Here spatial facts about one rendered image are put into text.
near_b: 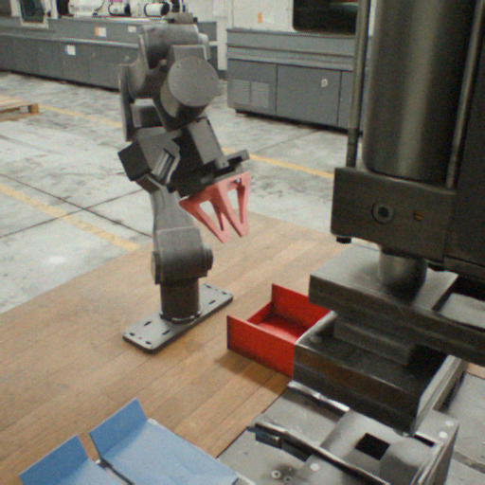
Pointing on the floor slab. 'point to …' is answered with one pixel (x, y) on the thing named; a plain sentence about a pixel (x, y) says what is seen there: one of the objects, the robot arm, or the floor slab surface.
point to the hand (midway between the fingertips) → (232, 232)
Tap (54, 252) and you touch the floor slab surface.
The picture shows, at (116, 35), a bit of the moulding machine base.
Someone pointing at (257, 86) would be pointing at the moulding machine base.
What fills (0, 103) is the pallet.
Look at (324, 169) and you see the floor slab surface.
